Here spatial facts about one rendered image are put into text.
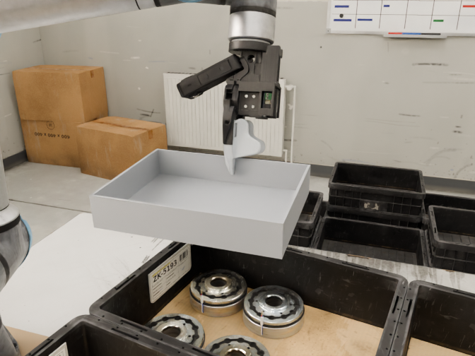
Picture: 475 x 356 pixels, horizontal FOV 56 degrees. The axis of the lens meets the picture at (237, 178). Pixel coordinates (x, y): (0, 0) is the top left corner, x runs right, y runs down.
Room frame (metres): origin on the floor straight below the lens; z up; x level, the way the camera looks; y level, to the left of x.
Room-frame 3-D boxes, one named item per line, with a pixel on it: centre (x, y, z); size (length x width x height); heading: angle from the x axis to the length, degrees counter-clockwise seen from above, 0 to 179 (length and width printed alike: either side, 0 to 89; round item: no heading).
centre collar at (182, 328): (0.55, 0.10, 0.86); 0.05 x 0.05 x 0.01
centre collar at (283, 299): (0.63, -0.06, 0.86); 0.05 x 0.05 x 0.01
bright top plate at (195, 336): (0.55, 0.10, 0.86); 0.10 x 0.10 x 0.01
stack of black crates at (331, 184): (1.89, -0.63, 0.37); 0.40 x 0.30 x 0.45; 72
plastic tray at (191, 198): (0.61, 0.04, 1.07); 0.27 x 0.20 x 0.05; 72
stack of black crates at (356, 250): (1.51, -0.51, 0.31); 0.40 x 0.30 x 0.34; 72
